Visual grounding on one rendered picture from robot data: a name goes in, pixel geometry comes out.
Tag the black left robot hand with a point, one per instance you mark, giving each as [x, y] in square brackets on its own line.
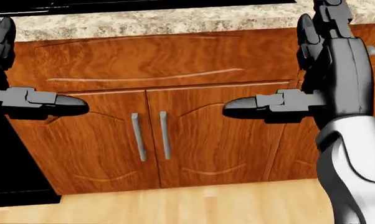
[25, 100]

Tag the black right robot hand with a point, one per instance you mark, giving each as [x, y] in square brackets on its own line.
[349, 79]

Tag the black kitchen appliance front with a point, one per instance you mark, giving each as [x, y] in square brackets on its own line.
[16, 168]

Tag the wooden cabinet door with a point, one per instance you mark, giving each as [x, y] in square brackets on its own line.
[81, 151]
[218, 149]

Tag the wooden neighbouring cabinet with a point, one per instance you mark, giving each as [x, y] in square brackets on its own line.
[296, 149]

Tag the wooden cabinet drawer front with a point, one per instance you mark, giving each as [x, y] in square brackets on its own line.
[162, 63]

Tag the black cooktop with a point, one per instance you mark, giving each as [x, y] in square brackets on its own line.
[144, 5]

